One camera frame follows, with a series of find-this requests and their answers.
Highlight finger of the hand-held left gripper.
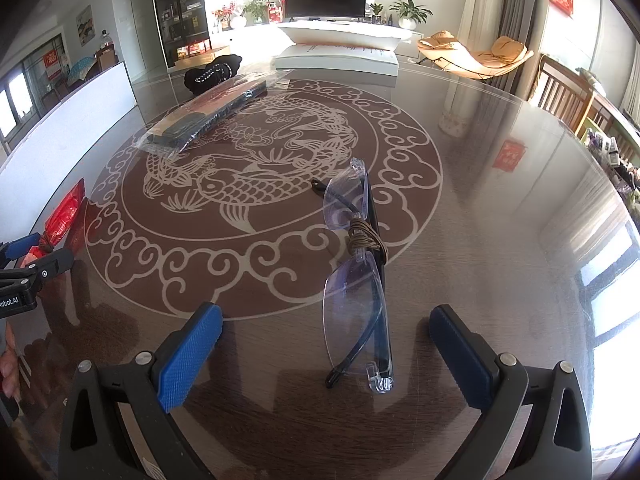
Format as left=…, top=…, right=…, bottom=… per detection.
left=0, top=232, right=42, bottom=269
left=14, top=249, right=76, bottom=292

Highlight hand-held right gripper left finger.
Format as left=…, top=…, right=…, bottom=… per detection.
left=57, top=302, right=224, bottom=480

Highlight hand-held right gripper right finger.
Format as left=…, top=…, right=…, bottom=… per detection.
left=429, top=304, right=594, bottom=480

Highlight red foil candy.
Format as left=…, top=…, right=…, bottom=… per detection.
left=29, top=182, right=87, bottom=257

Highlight white storage box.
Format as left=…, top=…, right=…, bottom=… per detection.
left=0, top=60, right=139, bottom=223

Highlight person's left hand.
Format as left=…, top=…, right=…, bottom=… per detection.
left=0, top=321, right=21, bottom=397

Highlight rimless eyeglasses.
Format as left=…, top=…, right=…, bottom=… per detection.
left=311, top=157, right=397, bottom=394

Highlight red door poster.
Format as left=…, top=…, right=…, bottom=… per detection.
left=42, top=50, right=64, bottom=81

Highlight dining table with blue cloth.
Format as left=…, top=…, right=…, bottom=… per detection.
left=65, top=55, right=118, bottom=86

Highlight packaged black comb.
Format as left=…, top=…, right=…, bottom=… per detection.
left=132, top=79, right=268, bottom=159

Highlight black beaded hair accessory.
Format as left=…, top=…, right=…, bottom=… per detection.
left=183, top=53, right=244, bottom=97

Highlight cluttered wooden side table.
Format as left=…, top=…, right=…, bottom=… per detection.
left=575, top=67, right=640, bottom=197

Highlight wooden chair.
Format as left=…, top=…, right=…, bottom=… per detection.
left=529, top=55, right=599, bottom=127

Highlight dark glass display cabinet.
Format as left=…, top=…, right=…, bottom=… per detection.
left=150, top=0, right=209, bottom=68

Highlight rocking chair with orange cushions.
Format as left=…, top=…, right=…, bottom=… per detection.
left=416, top=31, right=535, bottom=82

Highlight white television cabinet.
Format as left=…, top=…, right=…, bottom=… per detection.
left=209, top=20, right=426, bottom=63

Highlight red flowers in white vase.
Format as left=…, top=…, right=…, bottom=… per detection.
left=212, top=4, right=247, bottom=31

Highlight white book stack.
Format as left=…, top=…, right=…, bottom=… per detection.
left=272, top=42, right=400, bottom=77

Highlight green potted plant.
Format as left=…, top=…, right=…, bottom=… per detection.
left=243, top=0, right=271, bottom=25

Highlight white curved tray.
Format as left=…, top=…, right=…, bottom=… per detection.
left=276, top=21, right=422, bottom=52

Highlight large leafy potted plant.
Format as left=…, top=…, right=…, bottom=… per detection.
left=389, top=0, right=433, bottom=31

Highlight covered standing air conditioner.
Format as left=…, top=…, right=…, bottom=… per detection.
left=462, top=0, right=507, bottom=56

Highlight grey curtain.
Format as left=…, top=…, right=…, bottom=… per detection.
left=500, top=0, right=544, bottom=58

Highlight brown hair tie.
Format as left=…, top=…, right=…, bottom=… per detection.
left=346, top=214, right=389, bottom=255

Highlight framed wall painting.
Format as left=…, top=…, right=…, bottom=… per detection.
left=75, top=5, right=95, bottom=44

